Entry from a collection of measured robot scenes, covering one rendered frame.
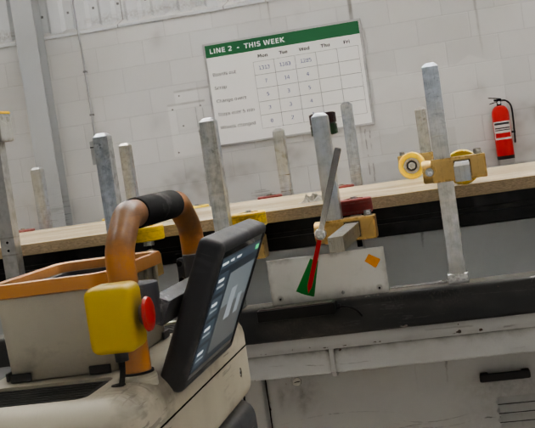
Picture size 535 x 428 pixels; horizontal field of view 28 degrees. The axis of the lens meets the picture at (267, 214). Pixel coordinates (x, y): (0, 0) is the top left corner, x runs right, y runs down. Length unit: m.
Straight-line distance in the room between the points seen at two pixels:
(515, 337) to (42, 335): 1.36
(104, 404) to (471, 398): 1.66
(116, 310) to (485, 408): 1.66
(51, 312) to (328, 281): 1.19
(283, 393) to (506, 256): 0.64
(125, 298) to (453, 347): 1.38
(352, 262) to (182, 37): 7.60
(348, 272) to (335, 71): 7.24
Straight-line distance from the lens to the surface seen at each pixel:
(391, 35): 9.52
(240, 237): 1.23
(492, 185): 2.47
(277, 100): 9.59
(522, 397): 2.64
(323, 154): 2.33
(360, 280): 2.33
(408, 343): 2.38
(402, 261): 2.55
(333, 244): 2.01
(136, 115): 9.91
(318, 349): 2.39
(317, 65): 9.54
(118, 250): 1.14
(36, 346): 1.25
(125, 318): 1.09
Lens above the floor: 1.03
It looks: 3 degrees down
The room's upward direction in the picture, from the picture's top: 8 degrees counter-clockwise
